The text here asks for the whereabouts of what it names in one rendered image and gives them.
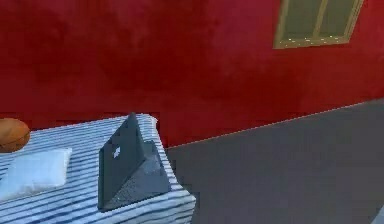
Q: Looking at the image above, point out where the dark grey open laptop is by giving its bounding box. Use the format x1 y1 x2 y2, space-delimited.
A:
97 112 172 212

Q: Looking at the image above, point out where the blue white striped bed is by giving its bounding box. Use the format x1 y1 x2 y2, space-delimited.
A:
0 113 197 224

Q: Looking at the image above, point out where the tan framed window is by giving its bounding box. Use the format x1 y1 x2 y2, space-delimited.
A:
272 0 365 50

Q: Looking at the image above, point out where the pale blue pillow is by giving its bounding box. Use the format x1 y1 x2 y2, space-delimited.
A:
0 147 73 202

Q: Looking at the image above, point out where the brown basketball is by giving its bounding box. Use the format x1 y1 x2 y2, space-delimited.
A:
0 117 31 154

